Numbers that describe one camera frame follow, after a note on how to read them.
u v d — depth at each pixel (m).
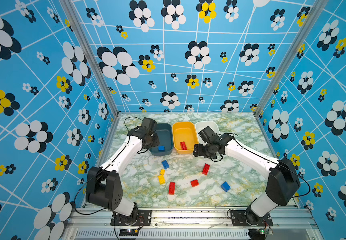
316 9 0.68
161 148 0.99
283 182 0.43
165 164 0.91
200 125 1.09
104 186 0.43
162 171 0.89
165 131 1.08
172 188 0.83
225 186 0.82
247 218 0.65
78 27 0.74
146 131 0.66
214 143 0.61
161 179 0.86
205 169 0.89
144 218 0.73
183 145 0.99
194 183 0.84
